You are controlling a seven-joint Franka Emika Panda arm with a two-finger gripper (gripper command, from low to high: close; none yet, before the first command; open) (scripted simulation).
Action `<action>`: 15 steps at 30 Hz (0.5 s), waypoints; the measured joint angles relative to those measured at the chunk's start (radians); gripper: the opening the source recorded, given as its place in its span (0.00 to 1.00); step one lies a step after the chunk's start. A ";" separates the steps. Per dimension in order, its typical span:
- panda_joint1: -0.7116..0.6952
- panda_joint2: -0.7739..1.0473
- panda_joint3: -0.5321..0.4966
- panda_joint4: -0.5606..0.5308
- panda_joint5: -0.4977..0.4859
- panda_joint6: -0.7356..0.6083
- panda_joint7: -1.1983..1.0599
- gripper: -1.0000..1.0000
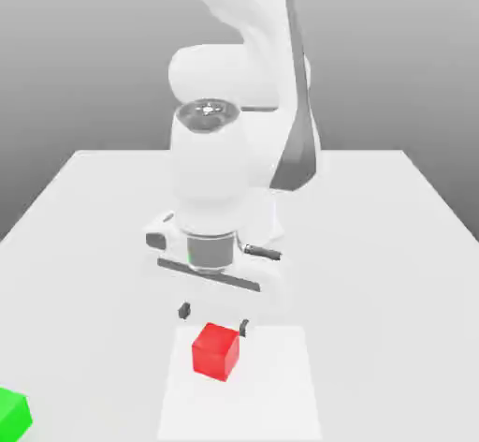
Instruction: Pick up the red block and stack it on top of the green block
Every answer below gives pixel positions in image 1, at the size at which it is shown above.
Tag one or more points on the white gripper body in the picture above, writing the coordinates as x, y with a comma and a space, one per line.
224, 292

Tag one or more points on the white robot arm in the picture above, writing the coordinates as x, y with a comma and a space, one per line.
209, 165

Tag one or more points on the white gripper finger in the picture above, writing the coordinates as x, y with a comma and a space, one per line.
183, 310
244, 326

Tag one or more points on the small red cube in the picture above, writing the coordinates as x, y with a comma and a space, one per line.
215, 352

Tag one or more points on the small green cube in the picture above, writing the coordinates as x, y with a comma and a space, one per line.
13, 414

